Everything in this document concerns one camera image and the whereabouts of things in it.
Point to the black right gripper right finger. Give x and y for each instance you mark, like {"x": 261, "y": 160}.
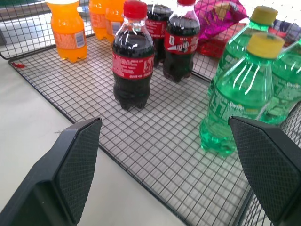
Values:
{"x": 270, "y": 169}

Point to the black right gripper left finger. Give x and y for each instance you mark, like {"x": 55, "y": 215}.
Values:
{"x": 58, "y": 179}

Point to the green soda bottle yellow cap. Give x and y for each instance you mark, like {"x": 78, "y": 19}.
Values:
{"x": 237, "y": 44}
{"x": 287, "y": 77}
{"x": 240, "y": 94}

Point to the small red tag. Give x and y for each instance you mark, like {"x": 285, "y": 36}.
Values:
{"x": 18, "y": 65}

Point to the red snack packet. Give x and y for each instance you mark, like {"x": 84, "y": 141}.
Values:
{"x": 211, "y": 48}

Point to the cola bottle red cap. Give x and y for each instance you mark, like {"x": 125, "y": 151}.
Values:
{"x": 179, "y": 47}
{"x": 132, "y": 66}
{"x": 156, "y": 28}

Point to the dark blue snack packet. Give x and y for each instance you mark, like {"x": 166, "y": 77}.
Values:
{"x": 288, "y": 29}

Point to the orange soda bottle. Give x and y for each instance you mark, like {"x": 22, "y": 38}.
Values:
{"x": 114, "y": 26}
{"x": 68, "y": 30}
{"x": 97, "y": 18}

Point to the magenta snack bag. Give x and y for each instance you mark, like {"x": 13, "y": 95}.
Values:
{"x": 218, "y": 18}

